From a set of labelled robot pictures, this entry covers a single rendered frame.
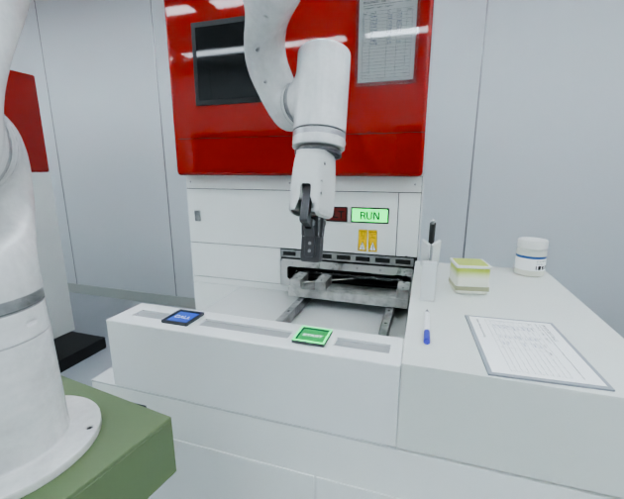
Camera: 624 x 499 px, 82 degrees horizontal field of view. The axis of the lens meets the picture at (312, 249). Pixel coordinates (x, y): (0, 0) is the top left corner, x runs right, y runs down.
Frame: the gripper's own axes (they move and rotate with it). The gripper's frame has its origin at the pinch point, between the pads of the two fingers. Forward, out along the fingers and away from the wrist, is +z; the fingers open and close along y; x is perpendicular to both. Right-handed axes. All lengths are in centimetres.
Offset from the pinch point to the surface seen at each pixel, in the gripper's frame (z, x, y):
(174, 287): 48, -197, -222
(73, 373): 90, -184, -114
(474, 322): 11.5, 26.9, -16.3
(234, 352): 18.5, -12.5, 0.6
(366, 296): 14, 2, -50
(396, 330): 20.9, 11.7, -43.4
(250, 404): 27.6, -9.9, -1.4
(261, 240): -1, -37, -59
